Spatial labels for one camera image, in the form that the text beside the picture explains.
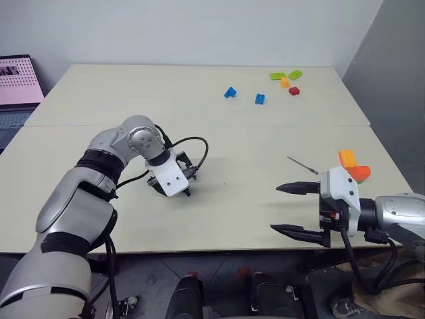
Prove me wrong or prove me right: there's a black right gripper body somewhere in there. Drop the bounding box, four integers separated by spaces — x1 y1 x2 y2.
318 193 350 249

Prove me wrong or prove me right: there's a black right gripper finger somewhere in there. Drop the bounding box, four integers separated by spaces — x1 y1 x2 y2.
270 224 325 247
276 181 322 197

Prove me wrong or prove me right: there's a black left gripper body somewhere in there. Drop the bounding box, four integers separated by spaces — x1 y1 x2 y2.
147 151 199 197

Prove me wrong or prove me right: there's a thin metal screwdriver bit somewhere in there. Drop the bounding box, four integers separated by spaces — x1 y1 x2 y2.
286 156 319 175

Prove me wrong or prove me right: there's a red-orange rounded toy block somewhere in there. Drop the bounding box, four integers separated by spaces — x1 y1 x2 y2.
345 165 372 182

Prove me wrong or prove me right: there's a dark rounded shape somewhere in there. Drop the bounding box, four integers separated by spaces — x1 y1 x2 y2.
165 274 205 319
247 271 303 319

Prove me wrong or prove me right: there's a grey sneaker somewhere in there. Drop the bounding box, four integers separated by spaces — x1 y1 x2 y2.
331 295 368 319

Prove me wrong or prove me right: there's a laptop with pink screen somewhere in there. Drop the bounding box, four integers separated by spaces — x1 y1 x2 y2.
0 54 46 154

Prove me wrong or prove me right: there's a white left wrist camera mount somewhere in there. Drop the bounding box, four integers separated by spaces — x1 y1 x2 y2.
145 148 190 197

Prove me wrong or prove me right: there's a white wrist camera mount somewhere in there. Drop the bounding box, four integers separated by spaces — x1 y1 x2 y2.
319 165 362 237
145 148 190 197

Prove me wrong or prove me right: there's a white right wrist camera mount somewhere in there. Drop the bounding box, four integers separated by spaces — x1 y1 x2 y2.
319 165 362 237

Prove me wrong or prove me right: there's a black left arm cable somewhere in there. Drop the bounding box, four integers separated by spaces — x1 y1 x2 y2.
114 134 210 191

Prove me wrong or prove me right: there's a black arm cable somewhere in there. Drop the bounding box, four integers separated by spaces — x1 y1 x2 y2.
114 134 210 191
338 226 425 296

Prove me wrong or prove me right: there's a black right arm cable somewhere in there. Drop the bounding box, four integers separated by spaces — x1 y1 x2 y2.
338 226 425 296

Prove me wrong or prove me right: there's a thick black robot body cable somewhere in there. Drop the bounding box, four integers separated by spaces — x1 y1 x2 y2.
104 232 121 319

